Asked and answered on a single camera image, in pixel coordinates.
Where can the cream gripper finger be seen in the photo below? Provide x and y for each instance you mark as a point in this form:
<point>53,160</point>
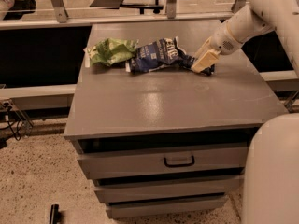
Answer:
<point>204,59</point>
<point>204,50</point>

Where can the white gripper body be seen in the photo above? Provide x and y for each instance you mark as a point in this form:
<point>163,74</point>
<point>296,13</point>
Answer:
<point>221,42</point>

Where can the blue rxbar blueberry bar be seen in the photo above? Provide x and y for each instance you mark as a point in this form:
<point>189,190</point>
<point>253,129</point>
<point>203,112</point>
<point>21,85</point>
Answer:
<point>188,61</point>

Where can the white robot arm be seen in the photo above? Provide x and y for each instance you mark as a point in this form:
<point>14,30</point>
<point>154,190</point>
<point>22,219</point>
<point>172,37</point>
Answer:
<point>271,182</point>

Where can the blue chip bag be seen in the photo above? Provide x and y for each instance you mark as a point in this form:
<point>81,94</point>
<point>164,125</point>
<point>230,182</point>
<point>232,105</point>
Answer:
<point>156,55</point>

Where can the green chip bag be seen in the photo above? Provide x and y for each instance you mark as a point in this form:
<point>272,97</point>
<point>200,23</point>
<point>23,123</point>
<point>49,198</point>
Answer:
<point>111,51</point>

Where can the grey drawer cabinet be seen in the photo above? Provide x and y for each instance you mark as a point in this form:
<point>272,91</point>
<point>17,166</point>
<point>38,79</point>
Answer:
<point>113,110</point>

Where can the bottom grey drawer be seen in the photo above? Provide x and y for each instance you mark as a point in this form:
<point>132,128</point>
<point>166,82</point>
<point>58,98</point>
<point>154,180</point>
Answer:
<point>164,207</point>

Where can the grey drawer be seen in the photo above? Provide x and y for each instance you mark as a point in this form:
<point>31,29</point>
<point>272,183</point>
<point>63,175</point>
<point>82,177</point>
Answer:
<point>157,190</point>
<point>164,207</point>

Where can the middle grey drawer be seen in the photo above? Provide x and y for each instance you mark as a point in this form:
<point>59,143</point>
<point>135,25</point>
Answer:
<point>157,190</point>

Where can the black cylinder on floor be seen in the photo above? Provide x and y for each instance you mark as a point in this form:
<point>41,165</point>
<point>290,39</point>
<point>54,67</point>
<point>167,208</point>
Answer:
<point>55,215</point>

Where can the metal railing post middle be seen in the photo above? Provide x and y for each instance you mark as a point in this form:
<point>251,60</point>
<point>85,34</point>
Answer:
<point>171,7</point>

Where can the metal railing post left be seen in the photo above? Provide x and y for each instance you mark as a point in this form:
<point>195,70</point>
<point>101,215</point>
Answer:
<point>60,11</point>

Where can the top drawer with black handle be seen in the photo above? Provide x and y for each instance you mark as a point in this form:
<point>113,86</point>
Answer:
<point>159,161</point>

